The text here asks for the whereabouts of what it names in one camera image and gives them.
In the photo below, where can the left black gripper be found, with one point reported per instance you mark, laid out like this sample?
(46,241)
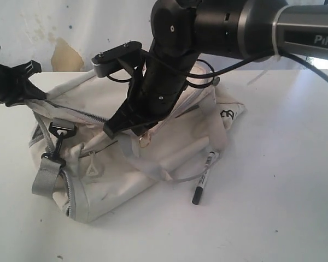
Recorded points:
(14,93)

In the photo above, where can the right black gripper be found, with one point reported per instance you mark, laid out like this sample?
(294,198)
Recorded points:
(155,95)

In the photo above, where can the white fabric duffel bag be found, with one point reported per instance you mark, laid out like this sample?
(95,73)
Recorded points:
(102,173)

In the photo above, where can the white marker with black cap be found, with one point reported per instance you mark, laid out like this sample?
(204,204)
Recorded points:
(211,158)

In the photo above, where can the right silver black robot arm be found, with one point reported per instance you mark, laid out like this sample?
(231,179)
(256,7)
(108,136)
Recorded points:
(182,30)

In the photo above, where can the black plastic strap clip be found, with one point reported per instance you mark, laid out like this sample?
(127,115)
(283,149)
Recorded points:
(62,130)

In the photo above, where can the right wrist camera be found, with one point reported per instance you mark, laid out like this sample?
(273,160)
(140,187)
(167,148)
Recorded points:
(126,56)

